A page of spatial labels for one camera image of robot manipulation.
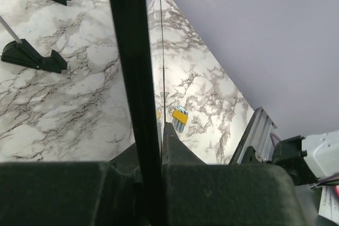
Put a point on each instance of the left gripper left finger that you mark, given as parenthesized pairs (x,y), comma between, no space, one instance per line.
(71,193)

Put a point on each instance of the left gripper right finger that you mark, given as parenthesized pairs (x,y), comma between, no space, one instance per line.
(248,194)

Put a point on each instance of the white whiteboard black frame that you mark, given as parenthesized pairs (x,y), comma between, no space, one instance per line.
(130,20)

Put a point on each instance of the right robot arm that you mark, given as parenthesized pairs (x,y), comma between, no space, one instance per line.
(311,160)

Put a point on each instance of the whiteboard stand right foot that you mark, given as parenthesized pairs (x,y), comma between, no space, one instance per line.
(21,52)

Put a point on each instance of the yellow grey small connector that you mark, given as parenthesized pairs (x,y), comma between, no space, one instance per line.
(179,118)

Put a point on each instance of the aluminium extrusion frame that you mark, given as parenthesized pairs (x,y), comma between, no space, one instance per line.
(258,141)

